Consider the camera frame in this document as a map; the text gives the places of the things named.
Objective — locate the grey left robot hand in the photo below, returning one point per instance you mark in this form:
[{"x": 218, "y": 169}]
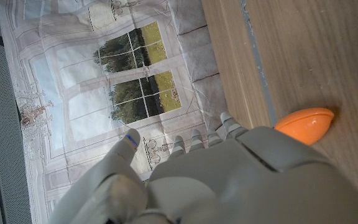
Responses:
[{"x": 244, "y": 183}]

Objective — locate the printed window room backdrop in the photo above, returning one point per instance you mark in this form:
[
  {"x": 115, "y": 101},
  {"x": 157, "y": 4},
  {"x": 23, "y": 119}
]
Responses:
[{"x": 82, "y": 93}]

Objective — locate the orange toy carrot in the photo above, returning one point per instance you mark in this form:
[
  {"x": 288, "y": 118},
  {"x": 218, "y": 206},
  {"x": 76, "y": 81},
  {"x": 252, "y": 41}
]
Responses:
[{"x": 306, "y": 124}]

